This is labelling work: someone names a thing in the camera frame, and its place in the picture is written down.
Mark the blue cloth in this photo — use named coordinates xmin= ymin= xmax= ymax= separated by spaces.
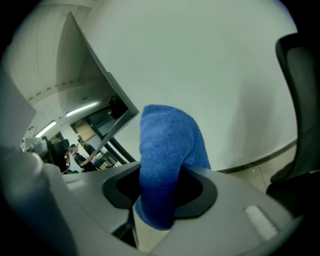
xmin=133 ymin=104 xmax=212 ymax=231

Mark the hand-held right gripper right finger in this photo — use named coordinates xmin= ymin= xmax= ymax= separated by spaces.
xmin=149 ymin=165 xmax=303 ymax=256

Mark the long ceiling light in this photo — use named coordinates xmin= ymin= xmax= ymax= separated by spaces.
xmin=34 ymin=120 xmax=57 ymax=138

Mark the black mesh office chair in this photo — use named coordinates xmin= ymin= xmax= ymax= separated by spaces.
xmin=266 ymin=32 xmax=320 ymax=218

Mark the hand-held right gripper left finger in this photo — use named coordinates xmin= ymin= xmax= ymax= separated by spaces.
xmin=44 ymin=161 xmax=143 ymax=236

